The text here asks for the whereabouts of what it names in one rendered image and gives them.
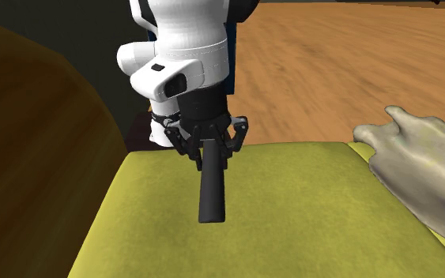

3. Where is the grey animal figure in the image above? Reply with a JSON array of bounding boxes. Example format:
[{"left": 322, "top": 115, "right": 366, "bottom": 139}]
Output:
[{"left": 352, "top": 104, "right": 445, "bottom": 250}]

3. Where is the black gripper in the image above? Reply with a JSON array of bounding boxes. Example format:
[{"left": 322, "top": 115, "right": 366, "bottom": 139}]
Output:
[{"left": 163, "top": 81, "right": 250, "bottom": 172}]

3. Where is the black remote control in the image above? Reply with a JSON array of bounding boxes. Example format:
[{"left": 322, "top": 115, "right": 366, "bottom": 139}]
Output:
[{"left": 198, "top": 138, "right": 227, "bottom": 224}]

